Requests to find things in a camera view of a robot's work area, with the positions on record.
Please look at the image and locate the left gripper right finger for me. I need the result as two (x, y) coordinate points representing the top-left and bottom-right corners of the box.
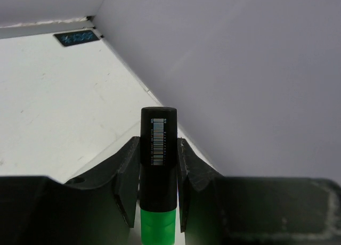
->
(177, 138), (340, 244)

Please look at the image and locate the green cap black highlighter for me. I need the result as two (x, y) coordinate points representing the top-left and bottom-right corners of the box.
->
(140, 107), (177, 244)

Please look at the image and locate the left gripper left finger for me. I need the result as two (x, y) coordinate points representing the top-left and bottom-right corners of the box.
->
(1, 137), (140, 244)

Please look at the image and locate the right table logo sticker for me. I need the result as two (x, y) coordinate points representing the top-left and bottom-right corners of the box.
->
(53, 29), (103, 47)

